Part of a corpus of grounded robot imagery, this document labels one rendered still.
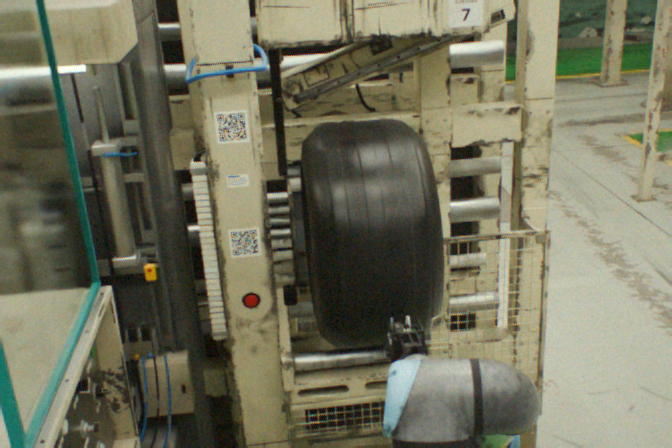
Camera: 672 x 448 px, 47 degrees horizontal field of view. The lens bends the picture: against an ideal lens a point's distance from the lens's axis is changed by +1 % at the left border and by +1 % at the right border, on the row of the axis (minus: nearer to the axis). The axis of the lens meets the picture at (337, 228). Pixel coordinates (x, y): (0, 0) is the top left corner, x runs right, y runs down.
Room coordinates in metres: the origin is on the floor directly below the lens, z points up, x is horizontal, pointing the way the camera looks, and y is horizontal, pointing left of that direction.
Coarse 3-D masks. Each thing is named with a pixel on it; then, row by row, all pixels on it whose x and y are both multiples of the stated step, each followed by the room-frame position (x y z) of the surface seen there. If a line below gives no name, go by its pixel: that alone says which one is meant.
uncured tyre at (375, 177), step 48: (336, 144) 1.72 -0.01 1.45; (384, 144) 1.71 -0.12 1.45; (336, 192) 1.61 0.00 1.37; (384, 192) 1.60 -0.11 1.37; (432, 192) 1.63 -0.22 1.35; (336, 240) 1.55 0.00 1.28; (384, 240) 1.55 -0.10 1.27; (432, 240) 1.57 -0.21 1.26; (336, 288) 1.53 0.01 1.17; (384, 288) 1.54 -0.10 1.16; (432, 288) 1.55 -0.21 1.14; (336, 336) 1.59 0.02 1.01; (384, 336) 1.59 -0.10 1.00
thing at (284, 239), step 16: (272, 192) 2.25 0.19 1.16; (288, 192) 2.23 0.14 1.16; (272, 208) 2.12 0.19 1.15; (288, 208) 2.12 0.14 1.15; (272, 224) 2.12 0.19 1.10; (288, 224) 2.13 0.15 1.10; (272, 240) 2.13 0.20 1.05; (288, 240) 2.13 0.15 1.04; (288, 256) 2.12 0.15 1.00; (288, 272) 2.13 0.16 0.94
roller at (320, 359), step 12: (360, 348) 1.68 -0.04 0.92; (372, 348) 1.68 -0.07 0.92; (384, 348) 1.68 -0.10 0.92; (300, 360) 1.65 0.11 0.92; (312, 360) 1.65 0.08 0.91; (324, 360) 1.65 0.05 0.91; (336, 360) 1.65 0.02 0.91; (348, 360) 1.66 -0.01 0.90; (360, 360) 1.66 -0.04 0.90; (372, 360) 1.66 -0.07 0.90; (384, 360) 1.66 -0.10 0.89
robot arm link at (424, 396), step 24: (408, 360) 1.01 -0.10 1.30; (432, 360) 1.01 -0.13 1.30; (456, 360) 1.00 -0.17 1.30; (408, 384) 0.96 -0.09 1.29; (432, 384) 0.96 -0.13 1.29; (456, 384) 0.95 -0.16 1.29; (480, 384) 0.95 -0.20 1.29; (408, 408) 0.94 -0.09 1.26; (432, 408) 0.94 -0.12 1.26; (456, 408) 0.93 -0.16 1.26; (480, 408) 0.93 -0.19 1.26; (384, 432) 0.95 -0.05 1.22; (408, 432) 0.93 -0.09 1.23; (432, 432) 0.92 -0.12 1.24; (456, 432) 0.93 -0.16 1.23; (480, 432) 0.94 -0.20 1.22
